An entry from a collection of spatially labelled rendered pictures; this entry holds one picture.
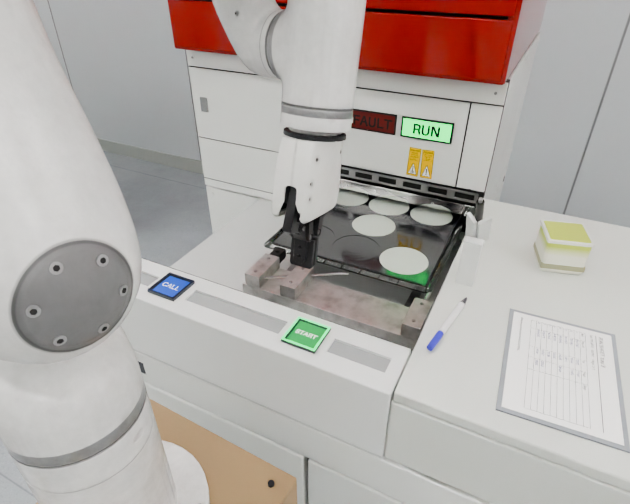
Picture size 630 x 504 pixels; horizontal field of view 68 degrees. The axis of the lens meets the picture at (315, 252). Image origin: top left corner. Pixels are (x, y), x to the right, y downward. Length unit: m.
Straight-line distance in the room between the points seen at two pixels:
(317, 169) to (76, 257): 0.32
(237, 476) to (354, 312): 0.38
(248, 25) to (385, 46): 0.51
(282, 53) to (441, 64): 0.53
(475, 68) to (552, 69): 1.57
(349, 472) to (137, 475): 0.41
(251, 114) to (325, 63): 0.80
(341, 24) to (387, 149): 0.66
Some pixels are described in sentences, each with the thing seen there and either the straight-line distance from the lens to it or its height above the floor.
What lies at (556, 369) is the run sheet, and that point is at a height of 0.97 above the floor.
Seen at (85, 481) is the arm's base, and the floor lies 1.07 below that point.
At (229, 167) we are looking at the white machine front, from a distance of 1.42.
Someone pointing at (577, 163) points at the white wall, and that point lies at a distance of 2.69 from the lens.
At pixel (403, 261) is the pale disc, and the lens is 0.99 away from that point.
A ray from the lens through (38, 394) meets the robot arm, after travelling 0.43.
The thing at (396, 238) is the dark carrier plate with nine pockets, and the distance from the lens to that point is 1.06.
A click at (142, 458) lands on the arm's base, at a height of 1.05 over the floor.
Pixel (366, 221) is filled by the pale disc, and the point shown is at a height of 0.90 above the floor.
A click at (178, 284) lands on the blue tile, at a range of 0.84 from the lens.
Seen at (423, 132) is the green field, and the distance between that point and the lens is 1.12.
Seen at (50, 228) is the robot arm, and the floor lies 1.32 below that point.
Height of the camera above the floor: 1.46
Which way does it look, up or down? 34 degrees down
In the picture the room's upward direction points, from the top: straight up
